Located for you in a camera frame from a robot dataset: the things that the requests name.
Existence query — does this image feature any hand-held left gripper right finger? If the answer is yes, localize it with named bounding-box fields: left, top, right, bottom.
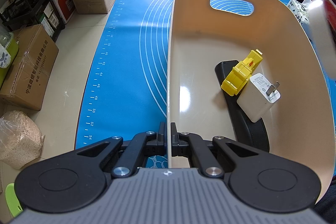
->
left=171, top=122, right=260, bottom=177

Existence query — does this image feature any white tissue box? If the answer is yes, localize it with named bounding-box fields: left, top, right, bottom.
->
left=286, top=0, right=311, bottom=25

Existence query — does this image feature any brown printed cardboard box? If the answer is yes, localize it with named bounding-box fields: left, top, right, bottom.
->
left=0, top=24, right=59, bottom=111

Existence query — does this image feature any blue silicone mat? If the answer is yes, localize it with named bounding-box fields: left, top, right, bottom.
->
left=74, top=0, right=336, bottom=169

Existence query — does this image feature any person's jeans leg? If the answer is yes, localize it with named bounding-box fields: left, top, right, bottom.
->
left=314, top=195, right=336, bottom=224

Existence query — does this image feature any white patterned cloth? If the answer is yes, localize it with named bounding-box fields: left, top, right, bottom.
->
left=0, top=43, right=11, bottom=68

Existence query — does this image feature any large white charger plug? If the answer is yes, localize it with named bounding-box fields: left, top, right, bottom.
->
left=237, top=72, right=281, bottom=123

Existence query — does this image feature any green container clear lid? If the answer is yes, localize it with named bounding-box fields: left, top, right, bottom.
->
left=0, top=26, right=20, bottom=88

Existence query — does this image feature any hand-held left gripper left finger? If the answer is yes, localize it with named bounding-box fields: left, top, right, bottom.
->
left=76, top=122, right=167, bottom=178

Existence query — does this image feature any yellow plastic tool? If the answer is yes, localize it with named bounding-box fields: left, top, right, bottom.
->
left=221, top=49, right=264, bottom=96

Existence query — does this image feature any beige plastic storage bin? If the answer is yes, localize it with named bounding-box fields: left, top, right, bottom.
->
left=167, top=0, right=336, bottom=203

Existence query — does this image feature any white tape roll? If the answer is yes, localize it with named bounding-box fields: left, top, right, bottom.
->
left=307, top=0, right=336, bottom=80

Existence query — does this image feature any clear bag of grain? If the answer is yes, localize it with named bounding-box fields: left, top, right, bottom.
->
left=0, top=111, right=45, bottom=169

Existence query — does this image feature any light green plastic object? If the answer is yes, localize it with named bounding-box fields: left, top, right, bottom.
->
left=5, top=183, right=24, bottom=219

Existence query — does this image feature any black curved plastic handle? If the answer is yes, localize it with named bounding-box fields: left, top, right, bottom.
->
left=214, top=60, right=270, bottom=153

